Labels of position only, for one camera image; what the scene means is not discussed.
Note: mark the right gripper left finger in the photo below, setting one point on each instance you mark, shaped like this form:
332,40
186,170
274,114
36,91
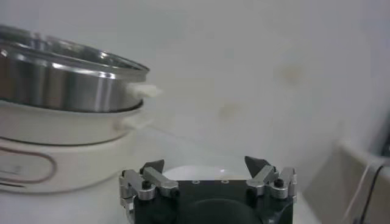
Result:
158,181

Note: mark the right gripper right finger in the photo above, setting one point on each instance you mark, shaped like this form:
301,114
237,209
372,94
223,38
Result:
262,179

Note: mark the stainless steel steamer basket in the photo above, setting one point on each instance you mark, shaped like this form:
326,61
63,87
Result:
61,85

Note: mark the white round plate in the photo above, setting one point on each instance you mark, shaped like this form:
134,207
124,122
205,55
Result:
198,173

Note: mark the white side table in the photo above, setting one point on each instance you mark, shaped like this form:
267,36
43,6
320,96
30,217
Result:
332,191

